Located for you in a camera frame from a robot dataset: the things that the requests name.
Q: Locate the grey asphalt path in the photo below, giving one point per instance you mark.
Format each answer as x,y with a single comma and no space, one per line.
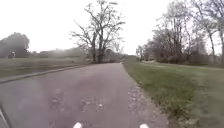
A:
96,90

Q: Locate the bare tree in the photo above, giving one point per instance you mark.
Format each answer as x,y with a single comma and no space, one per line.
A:
100,33

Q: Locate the distant hedge line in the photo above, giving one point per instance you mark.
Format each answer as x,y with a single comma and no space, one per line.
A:
63,53

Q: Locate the grass verge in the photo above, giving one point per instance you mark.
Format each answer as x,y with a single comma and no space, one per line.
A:
176,86

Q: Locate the robot's own part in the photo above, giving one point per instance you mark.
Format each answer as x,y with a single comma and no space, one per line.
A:
77,125
144,126

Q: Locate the grey side path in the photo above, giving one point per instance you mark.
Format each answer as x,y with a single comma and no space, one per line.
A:
36,73

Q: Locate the grass field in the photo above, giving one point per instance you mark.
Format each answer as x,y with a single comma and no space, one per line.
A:
30,64

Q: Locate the row of bare trees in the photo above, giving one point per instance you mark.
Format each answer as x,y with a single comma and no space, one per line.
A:
190,36

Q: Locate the dark leafy tree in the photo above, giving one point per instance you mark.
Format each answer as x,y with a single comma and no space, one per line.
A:
15,45

